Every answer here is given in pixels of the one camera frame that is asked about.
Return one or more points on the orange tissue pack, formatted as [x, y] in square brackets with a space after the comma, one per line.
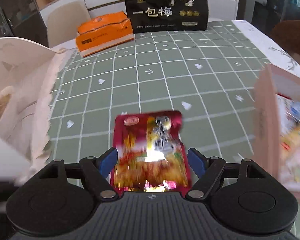
[103, 32]

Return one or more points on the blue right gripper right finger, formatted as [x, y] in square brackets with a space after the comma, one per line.
[209, 172]

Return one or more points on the green grid table mat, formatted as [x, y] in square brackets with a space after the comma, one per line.
[207, 75]

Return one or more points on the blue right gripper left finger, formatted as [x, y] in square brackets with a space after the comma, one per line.
[95, 172]

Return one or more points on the red foil snack packet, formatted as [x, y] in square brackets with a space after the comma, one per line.
[151, 156]

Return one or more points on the brown upholstered chair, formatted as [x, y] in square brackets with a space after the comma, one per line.
[287, 35]

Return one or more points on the white pink paper bag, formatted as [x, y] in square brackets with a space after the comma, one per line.
[28, 73]

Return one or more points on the beige dining chair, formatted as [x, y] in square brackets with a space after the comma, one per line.
[63, 22]

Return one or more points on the pink cardboard box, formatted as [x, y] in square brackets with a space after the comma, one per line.
[274, 91]

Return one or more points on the black plum snack bag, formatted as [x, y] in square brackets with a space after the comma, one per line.
[167, 15]

